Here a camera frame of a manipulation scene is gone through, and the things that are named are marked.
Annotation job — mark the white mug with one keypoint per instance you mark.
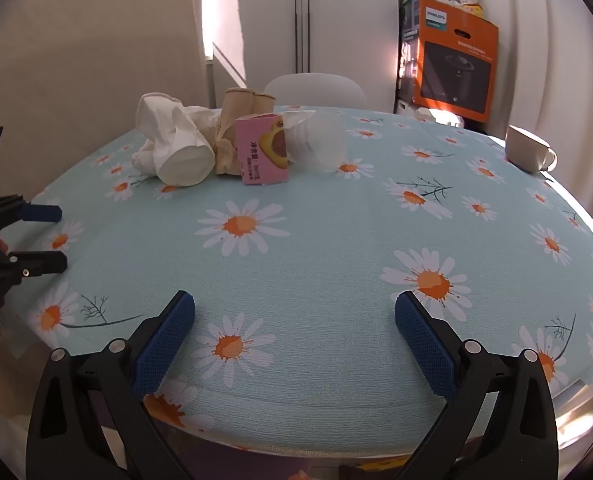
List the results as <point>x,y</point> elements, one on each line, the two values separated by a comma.
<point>523,150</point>

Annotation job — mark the clear plastic container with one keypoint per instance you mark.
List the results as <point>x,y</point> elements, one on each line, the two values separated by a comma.
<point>319,142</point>

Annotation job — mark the daisy print tablecloth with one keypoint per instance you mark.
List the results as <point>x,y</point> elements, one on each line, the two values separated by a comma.
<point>301,260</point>

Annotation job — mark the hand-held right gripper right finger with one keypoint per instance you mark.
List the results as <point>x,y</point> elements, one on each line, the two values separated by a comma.
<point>424,345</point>

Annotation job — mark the white paper cup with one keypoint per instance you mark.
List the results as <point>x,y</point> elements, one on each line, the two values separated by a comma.
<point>181,160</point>

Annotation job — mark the orange cardboard box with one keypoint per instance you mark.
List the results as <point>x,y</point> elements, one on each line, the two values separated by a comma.
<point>456,30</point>

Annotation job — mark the brown paper cup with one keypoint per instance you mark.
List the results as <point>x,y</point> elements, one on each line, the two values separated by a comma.
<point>229,150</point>
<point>265,104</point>

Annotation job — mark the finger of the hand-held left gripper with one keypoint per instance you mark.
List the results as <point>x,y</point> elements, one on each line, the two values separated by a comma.
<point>41,213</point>
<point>41,262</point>

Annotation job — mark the white curtain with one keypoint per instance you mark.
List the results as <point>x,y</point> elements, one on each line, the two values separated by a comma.
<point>551,60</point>

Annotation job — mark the pink carton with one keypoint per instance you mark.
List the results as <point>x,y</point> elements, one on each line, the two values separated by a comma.
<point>261,155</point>

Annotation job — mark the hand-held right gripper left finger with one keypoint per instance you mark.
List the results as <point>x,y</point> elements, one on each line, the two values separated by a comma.
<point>166,345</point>

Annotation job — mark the white chair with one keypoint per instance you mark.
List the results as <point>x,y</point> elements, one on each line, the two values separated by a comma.
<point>316,90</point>

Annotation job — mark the white wardrobe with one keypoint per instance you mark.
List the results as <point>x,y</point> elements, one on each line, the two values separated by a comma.
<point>356,35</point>

